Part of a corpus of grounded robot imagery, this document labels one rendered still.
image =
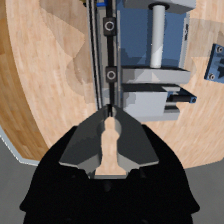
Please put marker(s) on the grey flat bar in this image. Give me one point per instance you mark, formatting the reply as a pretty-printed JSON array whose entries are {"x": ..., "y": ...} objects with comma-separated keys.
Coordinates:
[
  {"x": 168, "y": 87},
  {"x": 168, "y": 103}
]

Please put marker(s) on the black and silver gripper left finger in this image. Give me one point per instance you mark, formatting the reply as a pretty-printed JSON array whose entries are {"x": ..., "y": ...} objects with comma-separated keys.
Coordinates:
[{"x": 79, "y": 148}]

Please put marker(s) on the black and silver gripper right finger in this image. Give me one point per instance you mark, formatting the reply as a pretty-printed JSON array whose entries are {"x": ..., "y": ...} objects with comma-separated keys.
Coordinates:
[{"x": 138, "y": 147}]

